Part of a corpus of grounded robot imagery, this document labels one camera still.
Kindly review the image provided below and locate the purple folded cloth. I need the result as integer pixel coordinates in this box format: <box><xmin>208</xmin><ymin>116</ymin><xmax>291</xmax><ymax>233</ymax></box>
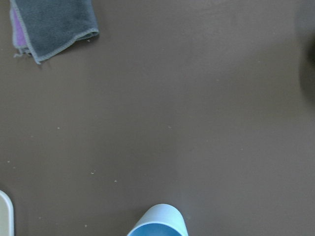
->
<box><xmin>10</xmin><ymin>8</ymin><xmax>27</xmax><ymax>49</ymax></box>

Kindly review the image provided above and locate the beige rabbit print tray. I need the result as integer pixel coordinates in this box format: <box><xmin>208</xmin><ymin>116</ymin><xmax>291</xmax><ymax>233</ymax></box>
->
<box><xmin>0</xmin><ymin>190</ymin><xmax>15</xmax><ymax>236</ymax></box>

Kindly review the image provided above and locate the light blue plastic cup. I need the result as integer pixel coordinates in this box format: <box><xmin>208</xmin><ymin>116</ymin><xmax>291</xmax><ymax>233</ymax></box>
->
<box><xmin>127</xmin><ymin>204</ymin><xmax>189</xmax><ymax>236</ymax></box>

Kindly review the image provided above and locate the grey folded cloth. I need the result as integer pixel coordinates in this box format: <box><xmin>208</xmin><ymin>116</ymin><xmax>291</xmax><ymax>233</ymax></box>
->
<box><xmin>9</xmin><ymin>0</ymin><xmax>99</xmax><ymax>64</ymax></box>

